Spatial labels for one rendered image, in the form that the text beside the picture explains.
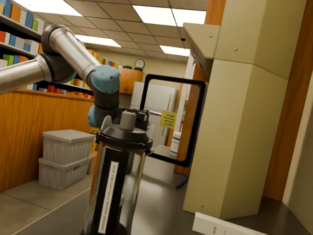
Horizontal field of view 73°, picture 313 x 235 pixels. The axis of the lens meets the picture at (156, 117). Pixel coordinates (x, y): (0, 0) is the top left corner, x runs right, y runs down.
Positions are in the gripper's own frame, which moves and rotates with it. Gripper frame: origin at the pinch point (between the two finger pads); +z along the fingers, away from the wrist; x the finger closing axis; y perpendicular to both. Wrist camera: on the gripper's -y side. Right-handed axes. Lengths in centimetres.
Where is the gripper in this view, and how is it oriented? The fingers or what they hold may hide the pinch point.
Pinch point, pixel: (123, 148)
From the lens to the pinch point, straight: 41.6
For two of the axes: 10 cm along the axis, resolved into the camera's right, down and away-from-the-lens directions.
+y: 2.0, -9.8, -0.7
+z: 0.1, 0.7, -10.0
